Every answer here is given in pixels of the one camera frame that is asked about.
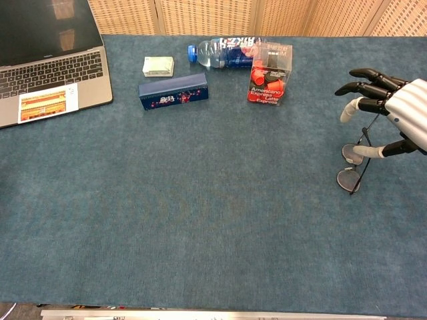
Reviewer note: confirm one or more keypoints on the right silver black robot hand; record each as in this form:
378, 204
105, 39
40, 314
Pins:
410, 106

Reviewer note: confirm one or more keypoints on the postcard with red palace picture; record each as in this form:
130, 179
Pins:
46, 104

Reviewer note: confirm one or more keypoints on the small pale green box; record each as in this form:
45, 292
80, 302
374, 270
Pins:
158, 66

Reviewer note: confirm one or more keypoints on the woven rattan folding screen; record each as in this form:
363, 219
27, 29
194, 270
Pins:
207, 16

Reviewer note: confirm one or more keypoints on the thin wire-frame eyeglasses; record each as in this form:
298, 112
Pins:
347, 180

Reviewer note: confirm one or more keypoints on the clear bottle with blue label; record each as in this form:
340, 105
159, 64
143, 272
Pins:
223, 53

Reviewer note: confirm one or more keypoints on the grey open laptop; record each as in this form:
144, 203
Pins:
50, 66

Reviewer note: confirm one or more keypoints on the clear box of coffee capsules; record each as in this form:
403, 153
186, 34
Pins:
268, 83

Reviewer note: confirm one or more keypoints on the long dark blue box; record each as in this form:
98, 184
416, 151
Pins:
173, 91

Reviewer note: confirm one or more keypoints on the aluminium profile rail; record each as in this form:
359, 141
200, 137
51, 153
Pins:
213, 315

